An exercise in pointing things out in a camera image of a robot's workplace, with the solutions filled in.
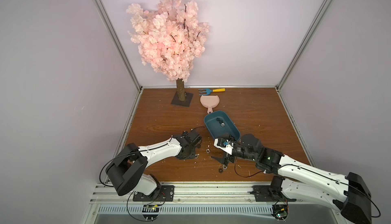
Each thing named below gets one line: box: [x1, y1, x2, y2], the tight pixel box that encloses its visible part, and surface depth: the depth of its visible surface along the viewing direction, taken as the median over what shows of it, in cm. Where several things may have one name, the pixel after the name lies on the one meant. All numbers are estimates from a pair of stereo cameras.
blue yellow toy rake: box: [198, 88, 226, 96], surface depth 120 cm
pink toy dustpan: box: [200, 95, 220, 115], surface depth 113 cm
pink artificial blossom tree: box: [126, 0, 211, 107], surface depth 73 cm
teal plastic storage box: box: [203, 110, 241, 142], surface depth 100 cm
